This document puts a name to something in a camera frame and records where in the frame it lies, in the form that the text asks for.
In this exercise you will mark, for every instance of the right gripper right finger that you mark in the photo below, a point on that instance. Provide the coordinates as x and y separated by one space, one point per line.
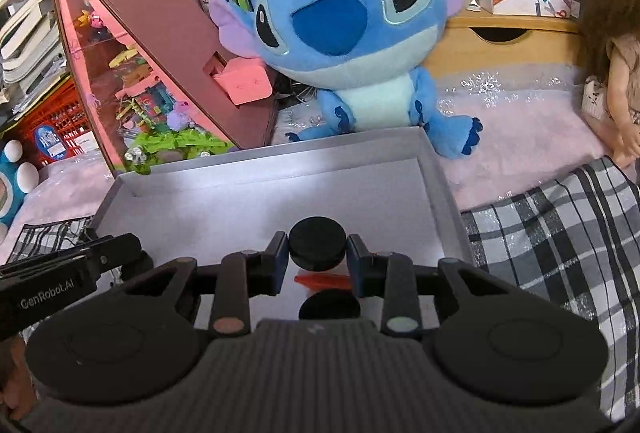
359 265

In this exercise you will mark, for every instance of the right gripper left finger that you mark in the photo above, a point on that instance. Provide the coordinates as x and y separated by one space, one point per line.
274 264

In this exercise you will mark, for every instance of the black round disc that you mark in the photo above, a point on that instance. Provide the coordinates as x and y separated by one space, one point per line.
317 243
330 304

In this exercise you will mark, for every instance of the white shallow cardboard box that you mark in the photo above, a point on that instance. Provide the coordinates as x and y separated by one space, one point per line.
386 186

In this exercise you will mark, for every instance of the Doraemon plush toy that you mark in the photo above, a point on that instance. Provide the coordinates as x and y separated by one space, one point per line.
18 178

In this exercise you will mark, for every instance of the black white plaid cloth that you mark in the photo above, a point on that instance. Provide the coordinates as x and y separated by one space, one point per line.
575 242

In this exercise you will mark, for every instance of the red plastic crate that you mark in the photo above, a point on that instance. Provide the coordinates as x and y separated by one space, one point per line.
55 128

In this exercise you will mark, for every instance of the pink triangular toy house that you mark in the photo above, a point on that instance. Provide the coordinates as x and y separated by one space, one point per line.
157 84

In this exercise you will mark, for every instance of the pink fuzzy blanket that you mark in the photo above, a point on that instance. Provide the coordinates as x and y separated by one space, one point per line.
534 131

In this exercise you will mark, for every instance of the blue Stitch plush toy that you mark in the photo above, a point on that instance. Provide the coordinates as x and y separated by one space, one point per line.
364 58

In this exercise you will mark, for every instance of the wooden drawer box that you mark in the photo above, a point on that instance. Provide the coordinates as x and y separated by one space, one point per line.
479 40

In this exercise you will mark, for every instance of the brown haired doll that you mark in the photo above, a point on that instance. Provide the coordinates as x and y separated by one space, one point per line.
610 56

